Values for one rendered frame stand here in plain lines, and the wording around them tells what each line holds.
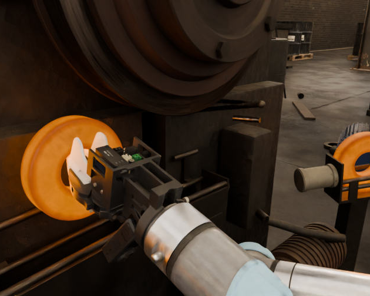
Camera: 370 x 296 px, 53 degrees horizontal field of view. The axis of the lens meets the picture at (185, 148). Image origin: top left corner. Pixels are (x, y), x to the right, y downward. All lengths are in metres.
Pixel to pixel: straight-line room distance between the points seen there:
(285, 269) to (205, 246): 0.17
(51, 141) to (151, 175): 0.17
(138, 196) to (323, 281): 0.24
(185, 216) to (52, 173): 0.22
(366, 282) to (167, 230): 0.24
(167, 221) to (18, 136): 0.29
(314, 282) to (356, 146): 0.54
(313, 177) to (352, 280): 0.48
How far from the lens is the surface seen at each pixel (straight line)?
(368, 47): 9.50
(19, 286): 0.57
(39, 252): 0.64
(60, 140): 0.53
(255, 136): 0.82
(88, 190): 0.49
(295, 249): 0.93
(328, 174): 0.96
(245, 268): 0.36
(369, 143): 1.00
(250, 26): 0.62
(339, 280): 0.50
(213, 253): 0.37
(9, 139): 0.59
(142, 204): 0.43
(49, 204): 0.55
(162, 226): 0.39
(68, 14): 0.49
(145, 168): 0.43
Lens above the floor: 1.04
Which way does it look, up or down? 19 degrees down
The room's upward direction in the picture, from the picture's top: 1 degrees clockwise
